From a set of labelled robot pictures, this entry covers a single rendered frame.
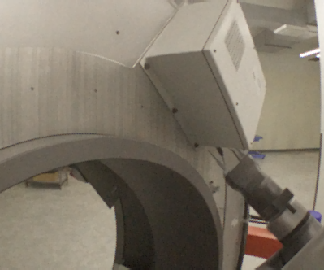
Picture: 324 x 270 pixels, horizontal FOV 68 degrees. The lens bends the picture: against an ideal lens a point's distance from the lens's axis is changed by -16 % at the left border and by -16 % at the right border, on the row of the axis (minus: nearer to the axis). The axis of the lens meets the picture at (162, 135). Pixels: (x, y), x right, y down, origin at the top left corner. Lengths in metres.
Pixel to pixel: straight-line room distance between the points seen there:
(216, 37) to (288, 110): 10.17
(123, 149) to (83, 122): 0.06
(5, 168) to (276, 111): 10.17
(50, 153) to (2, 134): 0.06
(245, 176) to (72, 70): 0.40
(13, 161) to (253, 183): 0.46
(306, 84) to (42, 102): 10.86
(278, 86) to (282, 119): 1.20
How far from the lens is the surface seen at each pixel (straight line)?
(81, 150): 0.30
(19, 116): 0.32
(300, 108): 10.83
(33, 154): 0.27
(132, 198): 0.97
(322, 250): 0.44
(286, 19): 6.16
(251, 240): 1.46
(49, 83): 0.34
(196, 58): 0.41
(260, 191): 0.57
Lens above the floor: 1.60
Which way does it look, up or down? 6 degrees down
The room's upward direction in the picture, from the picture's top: straight up
